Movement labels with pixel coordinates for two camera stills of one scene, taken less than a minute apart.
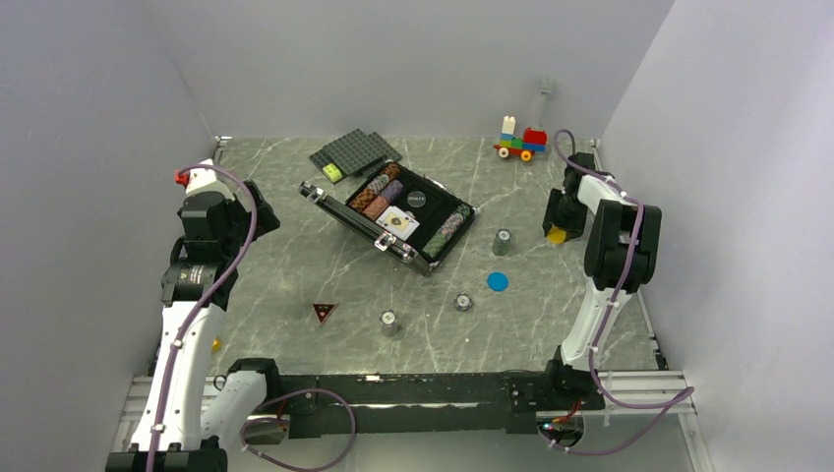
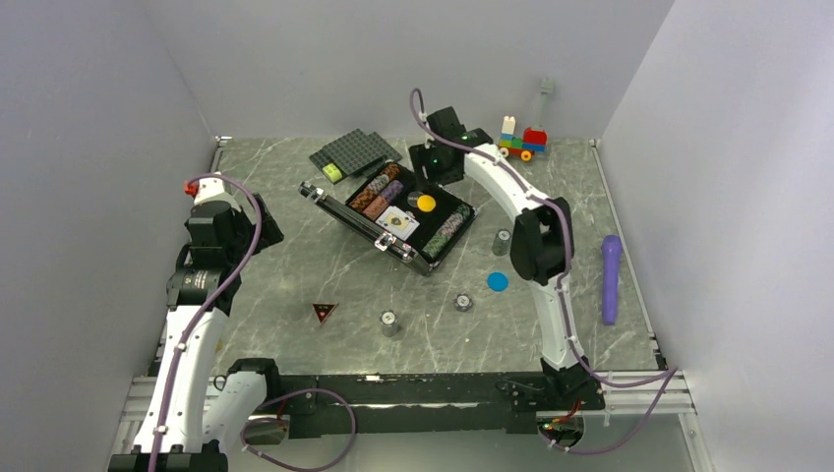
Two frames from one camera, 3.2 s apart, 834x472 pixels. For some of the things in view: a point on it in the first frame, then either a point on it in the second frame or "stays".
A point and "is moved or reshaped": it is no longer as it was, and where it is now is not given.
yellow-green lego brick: (332, 172) stays
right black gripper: (573, 228) to (420, 156)
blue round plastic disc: (498, 281) stays
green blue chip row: (447, 230) stays
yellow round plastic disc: (556, 235) is moved or reshaped
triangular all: (324, 311) stays
